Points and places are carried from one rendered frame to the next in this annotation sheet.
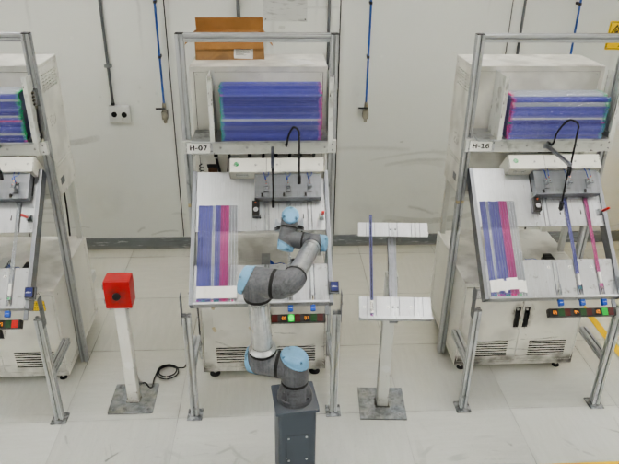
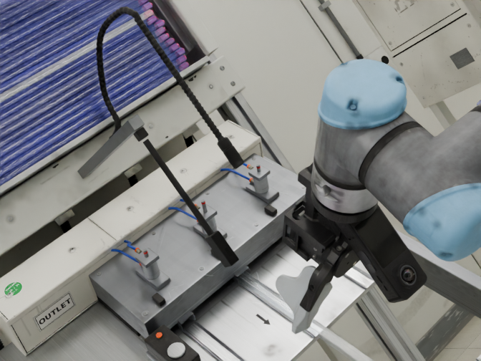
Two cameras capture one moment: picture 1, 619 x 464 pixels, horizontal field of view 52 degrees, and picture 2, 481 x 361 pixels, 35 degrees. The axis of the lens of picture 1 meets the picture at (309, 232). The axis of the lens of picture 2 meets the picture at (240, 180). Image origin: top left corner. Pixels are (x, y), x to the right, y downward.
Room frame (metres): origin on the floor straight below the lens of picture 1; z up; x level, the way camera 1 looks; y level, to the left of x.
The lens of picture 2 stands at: (1.94, 0.48, 1.28)
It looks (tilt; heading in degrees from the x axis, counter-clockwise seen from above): 4 degrees down; 337
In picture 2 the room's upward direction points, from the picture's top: 35 degrees counter-clockwise
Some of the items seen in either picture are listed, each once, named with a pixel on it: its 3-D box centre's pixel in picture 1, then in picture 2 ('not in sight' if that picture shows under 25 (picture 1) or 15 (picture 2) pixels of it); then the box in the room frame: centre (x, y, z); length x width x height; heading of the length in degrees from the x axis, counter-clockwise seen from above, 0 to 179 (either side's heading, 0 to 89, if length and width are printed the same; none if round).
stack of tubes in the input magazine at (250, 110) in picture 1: (271, 110); (8, 82); (3.11, 0.20, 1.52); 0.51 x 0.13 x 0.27; 93
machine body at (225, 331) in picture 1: (264, 303); not in sight; (3.23, 0.27, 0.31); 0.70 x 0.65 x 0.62; 93
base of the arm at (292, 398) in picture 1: (295, 388); not in sight; (2.12, 0.05, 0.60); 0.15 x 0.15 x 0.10
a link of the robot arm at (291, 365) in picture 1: (293, 365); not in sight; (2.12, 0.06, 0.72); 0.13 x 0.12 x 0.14; 76
